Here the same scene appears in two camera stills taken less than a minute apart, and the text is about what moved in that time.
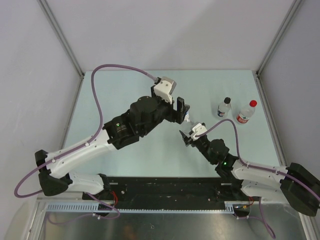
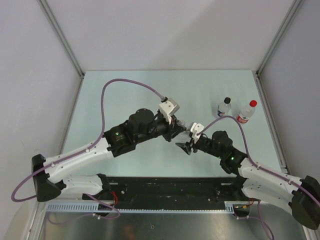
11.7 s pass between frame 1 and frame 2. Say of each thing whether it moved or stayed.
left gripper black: moved
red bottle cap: stayed
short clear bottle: stayed
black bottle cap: stayed
